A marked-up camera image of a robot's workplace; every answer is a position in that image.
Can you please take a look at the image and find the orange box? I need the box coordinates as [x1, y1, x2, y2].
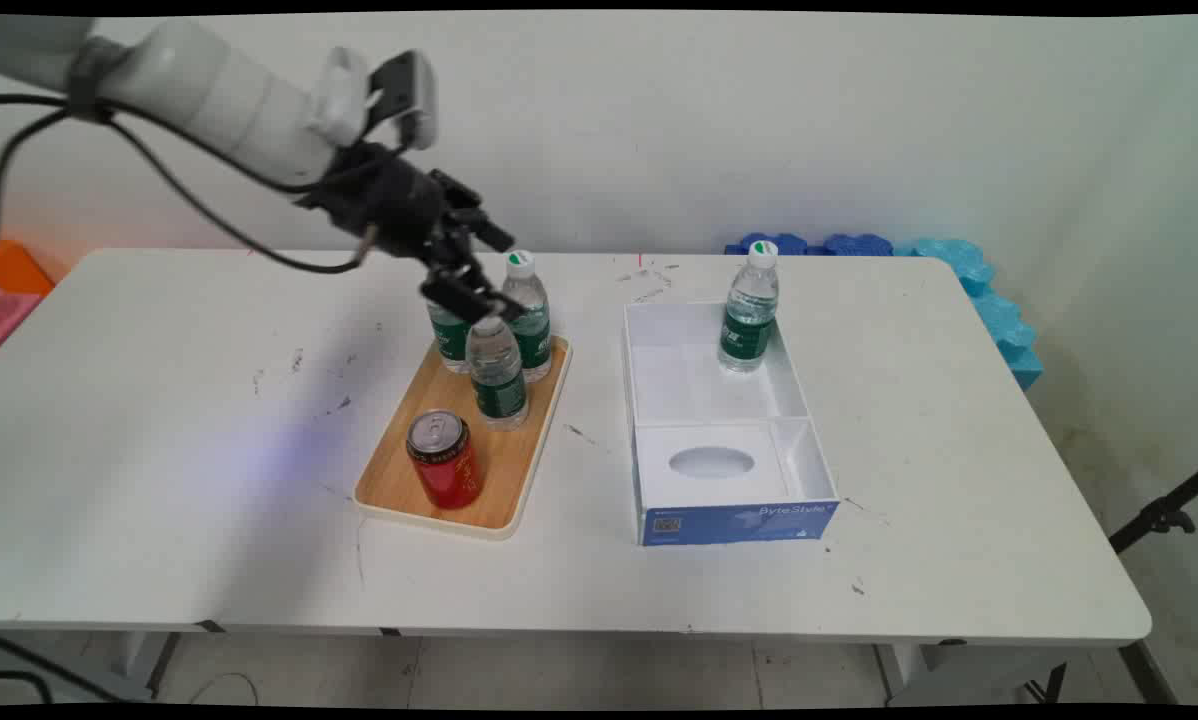
[0, 240, 56, 298]

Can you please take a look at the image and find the dark blue foam mat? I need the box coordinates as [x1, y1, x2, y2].
[822, 233, 896, 257]
[724, 233, 809, 257]

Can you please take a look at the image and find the water bottle green label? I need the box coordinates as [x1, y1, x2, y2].
[426, 298, 473, 375]
[501, 250, 553, 384]
[718, 240, 782, 375]
[465, 315, 531, 432]

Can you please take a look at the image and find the pink box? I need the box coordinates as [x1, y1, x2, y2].
[0, 284, 42, 354]

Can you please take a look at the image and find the black tripod stand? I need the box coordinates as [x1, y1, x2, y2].
[1108, 464, 1198, 557]

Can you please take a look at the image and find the light blue foam mat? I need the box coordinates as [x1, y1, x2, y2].
[894, 237, 1046, 392]

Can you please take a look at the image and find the wooden tray white rim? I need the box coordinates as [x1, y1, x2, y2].
[353, 334, 573, 542]

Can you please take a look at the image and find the grey table leg frame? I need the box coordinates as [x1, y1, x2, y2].
[99, 631, 183, 703]
[871, 640, 1182, 707]

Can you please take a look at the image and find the red soda can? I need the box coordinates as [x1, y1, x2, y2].
[405, 408, 486, 512]

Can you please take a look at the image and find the white blue cardboard box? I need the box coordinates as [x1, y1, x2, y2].
[621, 299, 841, 548]

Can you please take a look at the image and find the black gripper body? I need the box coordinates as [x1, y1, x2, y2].
[302, 140, 458, 265]

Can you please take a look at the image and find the black floor cable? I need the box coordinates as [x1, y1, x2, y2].
[0, 634, 155, 705]

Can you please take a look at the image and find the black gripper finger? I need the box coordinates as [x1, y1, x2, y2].
[419, 238, 527, 325]
[427, 170, 517, 254]

